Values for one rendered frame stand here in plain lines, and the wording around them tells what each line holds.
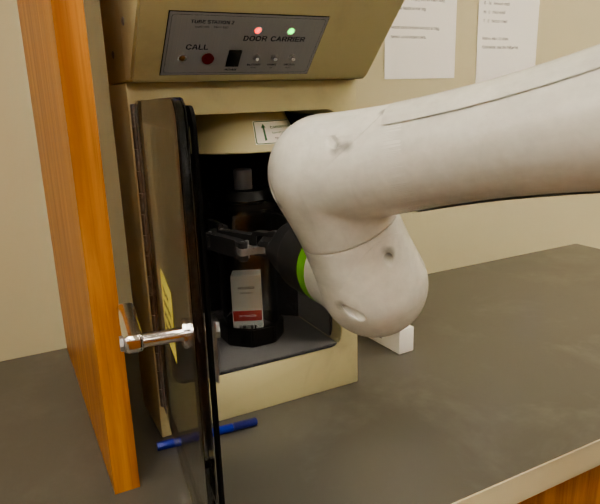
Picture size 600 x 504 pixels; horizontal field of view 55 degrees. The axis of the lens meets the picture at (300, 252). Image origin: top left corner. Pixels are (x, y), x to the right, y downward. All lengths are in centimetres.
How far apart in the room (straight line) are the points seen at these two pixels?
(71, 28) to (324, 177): 30
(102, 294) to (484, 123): 43
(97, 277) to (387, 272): 31
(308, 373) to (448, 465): 25
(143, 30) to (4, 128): 54
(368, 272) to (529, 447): 40
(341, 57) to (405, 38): 67
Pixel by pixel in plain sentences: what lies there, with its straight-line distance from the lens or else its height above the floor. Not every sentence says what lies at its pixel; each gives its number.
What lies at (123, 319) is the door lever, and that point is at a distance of 52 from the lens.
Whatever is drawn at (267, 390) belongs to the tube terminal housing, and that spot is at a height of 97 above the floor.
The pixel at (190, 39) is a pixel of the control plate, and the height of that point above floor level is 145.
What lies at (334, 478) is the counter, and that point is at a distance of 76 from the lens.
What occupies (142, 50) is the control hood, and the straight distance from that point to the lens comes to 68.
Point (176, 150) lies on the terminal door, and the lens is 43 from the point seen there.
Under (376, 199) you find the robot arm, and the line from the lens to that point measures 48.
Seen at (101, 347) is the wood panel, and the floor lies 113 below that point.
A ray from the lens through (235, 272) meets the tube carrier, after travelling 88.
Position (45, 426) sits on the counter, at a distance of 95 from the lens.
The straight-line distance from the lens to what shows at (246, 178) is 88.
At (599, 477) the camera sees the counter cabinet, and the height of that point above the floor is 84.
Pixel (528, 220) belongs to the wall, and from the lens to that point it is 180.
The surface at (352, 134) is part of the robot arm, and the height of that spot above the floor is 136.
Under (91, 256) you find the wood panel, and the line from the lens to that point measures 65.
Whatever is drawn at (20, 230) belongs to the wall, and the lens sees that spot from 117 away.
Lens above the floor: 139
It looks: 15 degrees down
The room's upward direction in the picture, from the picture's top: 2 degrees counter-clockwise
